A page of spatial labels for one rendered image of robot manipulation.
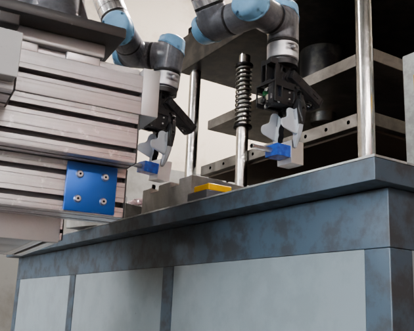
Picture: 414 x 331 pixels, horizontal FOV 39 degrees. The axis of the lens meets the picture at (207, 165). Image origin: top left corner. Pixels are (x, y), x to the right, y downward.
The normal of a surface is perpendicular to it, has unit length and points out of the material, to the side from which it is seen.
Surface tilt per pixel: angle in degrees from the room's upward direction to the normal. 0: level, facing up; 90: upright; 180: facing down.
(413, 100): 90
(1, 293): 90
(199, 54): 90
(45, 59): 90
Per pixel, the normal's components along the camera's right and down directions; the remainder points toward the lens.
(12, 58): 0.46, -0.20
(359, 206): -0.84, -0.17
